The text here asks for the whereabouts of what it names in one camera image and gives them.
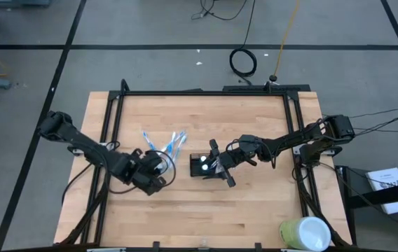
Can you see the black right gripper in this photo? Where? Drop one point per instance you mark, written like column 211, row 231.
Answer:
column 241, row 159

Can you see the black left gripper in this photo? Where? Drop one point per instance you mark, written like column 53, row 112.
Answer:
column 139, row 171

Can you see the blue white toothbrush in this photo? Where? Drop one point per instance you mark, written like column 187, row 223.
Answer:
column 177, row 145
column 171, row 144
column 149, row 140
column 181, row 148

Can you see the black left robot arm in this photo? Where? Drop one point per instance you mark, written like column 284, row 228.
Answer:
column 80, row 140

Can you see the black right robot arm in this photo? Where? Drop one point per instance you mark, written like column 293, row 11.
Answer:
column 300, row 134

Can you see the green disinfecting wipes canister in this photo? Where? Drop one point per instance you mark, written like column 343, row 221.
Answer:
column 305, row 234

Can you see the black side table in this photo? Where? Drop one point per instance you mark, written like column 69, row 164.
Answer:
column 356, row 185

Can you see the white booklet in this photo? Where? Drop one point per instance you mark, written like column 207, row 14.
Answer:
column 381, row 176

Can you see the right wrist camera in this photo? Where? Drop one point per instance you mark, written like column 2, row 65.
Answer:
column 248, row 141

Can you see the black aluminium table frame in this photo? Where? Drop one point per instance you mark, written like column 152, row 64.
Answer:
column 202, row 93

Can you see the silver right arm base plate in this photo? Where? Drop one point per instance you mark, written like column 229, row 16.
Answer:
column 296, row 150

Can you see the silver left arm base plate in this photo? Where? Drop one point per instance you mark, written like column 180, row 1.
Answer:
column 76, row 152

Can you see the silver aluminium bracket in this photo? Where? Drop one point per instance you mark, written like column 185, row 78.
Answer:
column 106, row 250

